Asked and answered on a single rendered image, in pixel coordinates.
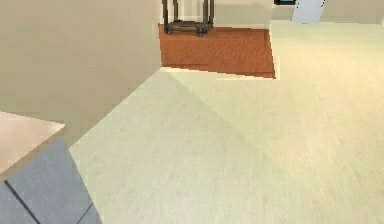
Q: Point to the grey cupboard with beige top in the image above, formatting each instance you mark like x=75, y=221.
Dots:
x=40, y=180

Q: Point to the black wheeled metal cart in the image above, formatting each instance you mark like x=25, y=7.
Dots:
x=188, y=25

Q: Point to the black framed wall picture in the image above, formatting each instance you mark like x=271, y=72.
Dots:
x=285, y=2

